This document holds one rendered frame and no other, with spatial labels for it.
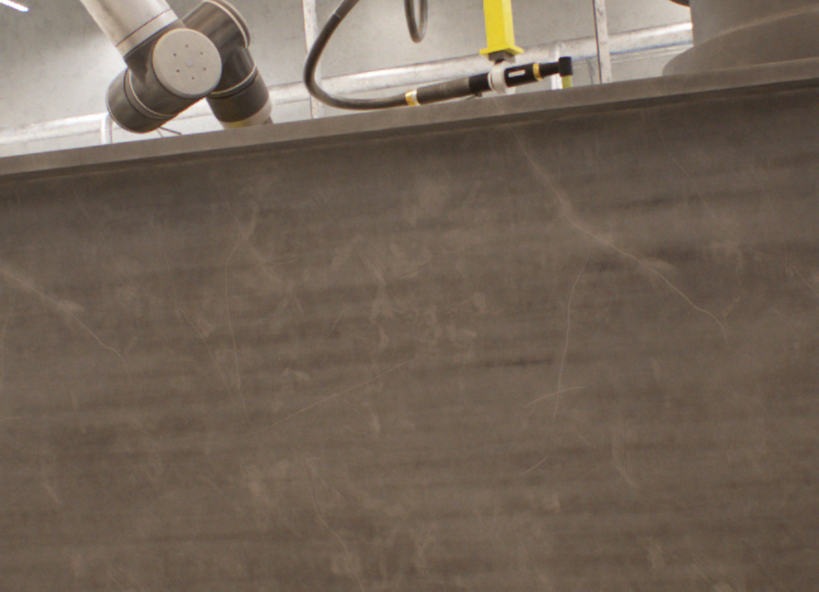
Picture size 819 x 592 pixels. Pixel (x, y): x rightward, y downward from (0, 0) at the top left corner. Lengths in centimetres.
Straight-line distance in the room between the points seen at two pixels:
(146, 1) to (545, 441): 110
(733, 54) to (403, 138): 22
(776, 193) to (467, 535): 29
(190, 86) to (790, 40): 105
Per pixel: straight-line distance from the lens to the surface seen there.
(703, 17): 78
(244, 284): 70
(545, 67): 251
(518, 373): 66
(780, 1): 73
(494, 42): 257
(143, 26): 160
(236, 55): 184
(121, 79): 173
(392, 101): 268
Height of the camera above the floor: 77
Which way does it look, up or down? 2 degrees up
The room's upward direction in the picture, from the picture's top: 5 degrees counter-clockwise
